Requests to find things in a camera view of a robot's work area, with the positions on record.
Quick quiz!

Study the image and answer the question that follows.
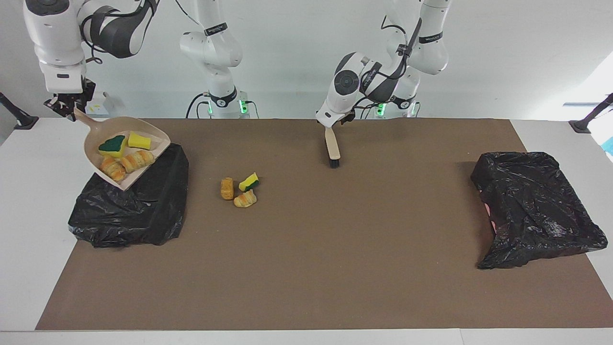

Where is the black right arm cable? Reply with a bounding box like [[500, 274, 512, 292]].
[[77, 0, 202, 65]]

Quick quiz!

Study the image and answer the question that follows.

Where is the black left base cable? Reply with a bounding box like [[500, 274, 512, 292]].
[[354, 96, 384, 119]]

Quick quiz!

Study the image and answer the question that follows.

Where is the yellow green sponge piece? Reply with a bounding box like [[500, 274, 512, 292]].
[[238, 172, 260, 193], [98, 135, 126, 158]]

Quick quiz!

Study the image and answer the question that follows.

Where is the brown table mat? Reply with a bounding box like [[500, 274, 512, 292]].
[[35, 118, 613, 331]]

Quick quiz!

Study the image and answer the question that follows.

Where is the beige plastic dustpan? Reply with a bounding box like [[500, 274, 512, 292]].
[[73, 107, 171, 192]]

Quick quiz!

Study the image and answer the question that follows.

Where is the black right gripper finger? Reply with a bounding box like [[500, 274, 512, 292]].
[[44, 98, 72, 120], [82, 82, 96, 113]]

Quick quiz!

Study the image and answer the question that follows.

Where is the black right base cable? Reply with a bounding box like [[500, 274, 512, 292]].
[[185, 93, 212, 119]]

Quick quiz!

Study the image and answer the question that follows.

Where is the black base cable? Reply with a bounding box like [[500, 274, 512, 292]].
[[354, 96, 384, 119], [185, 93, 212, 119]]

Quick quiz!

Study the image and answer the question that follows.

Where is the white wall power box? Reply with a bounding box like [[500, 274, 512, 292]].
[[86, 92, 116, 116]]

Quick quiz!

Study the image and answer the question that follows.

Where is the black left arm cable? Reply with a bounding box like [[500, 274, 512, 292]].
[[354, 17, 423, 120]]

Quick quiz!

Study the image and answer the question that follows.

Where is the black bag-lined pink bin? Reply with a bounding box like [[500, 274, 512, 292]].
[[470, 151, 609, 270]]

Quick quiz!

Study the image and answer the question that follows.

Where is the toy croissant pastry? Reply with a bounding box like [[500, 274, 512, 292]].
[[233, 189, 258, 208], [120, 150, 155, 173], [100, 156, 126, 182]]

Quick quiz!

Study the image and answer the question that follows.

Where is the beige brush with black bristles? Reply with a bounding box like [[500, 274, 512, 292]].
[[325, 126, 341, 169]]

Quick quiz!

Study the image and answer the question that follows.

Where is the black bag-lined trash bin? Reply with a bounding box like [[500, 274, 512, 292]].
[[68, 142, 190, 248]]

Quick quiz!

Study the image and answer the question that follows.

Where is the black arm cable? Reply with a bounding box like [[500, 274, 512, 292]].
[[77, 0, 202, 65], [354, 17, 423, 120]]

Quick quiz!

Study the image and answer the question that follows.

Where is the black camera stand clamp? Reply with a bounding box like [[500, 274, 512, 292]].
[[569, 93, 613, 134], [0, 92, 39, 130]]

